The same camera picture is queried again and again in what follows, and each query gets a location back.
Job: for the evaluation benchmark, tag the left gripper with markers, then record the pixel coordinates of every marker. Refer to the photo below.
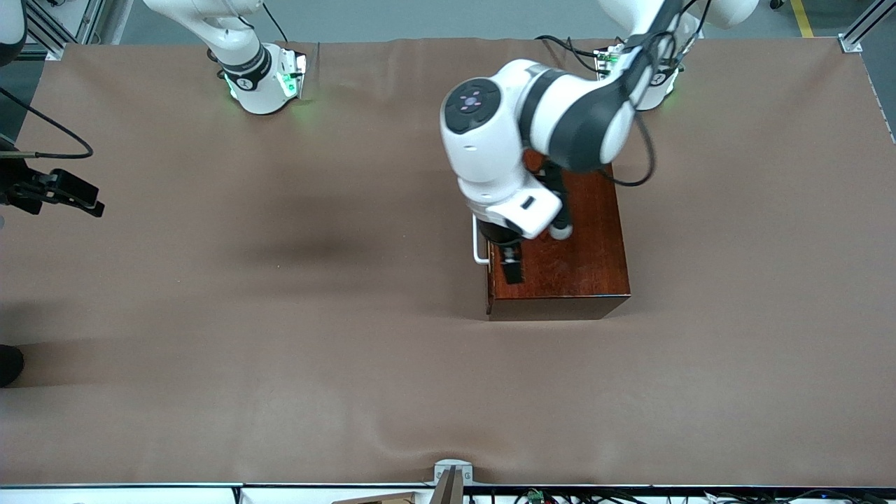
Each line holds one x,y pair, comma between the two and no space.
504,248

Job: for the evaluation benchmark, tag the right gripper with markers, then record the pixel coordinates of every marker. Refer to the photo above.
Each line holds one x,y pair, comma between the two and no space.
15,183

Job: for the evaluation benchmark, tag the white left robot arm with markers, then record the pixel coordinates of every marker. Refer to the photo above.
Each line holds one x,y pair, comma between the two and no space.
483,140

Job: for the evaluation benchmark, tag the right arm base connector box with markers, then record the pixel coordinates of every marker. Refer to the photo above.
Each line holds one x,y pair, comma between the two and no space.
292,73

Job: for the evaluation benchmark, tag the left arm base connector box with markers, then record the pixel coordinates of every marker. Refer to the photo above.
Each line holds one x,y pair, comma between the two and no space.
606,59

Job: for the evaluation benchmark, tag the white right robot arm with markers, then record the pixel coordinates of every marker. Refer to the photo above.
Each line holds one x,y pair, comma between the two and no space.
245,70

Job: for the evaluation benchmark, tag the dark red wooden cabinet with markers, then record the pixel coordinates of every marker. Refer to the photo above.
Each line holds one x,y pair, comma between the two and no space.
574,266

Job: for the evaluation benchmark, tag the brown table cover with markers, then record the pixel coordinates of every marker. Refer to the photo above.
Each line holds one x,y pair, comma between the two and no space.
350,392

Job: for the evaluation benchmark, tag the grey metal table clamp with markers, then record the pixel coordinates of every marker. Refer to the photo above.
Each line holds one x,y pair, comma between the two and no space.
453,467

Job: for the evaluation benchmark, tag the light wooden board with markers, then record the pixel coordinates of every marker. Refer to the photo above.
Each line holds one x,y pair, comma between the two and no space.
385,499

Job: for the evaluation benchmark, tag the yellow floor tape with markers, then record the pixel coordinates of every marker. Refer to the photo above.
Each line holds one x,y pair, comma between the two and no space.
801,17

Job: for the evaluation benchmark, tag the single aluminium profile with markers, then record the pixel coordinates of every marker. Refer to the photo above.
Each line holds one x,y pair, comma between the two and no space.
857,35

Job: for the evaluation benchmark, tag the aluminium frame with diagonal struts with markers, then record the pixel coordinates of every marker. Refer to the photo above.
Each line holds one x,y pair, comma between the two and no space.
52,40

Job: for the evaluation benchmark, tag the white table edge rail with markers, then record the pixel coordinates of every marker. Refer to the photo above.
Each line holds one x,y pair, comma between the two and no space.
140,495

